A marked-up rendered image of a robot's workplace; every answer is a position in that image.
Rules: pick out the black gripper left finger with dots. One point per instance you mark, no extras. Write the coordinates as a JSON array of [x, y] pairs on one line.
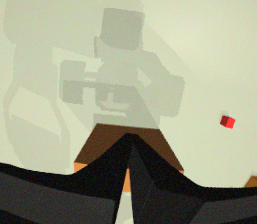
[[88, 196]]

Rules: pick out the red square block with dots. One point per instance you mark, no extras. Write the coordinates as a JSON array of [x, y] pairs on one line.
[[227, 121]]

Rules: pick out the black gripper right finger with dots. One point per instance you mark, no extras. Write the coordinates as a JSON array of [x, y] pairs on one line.
[[162, 195]]

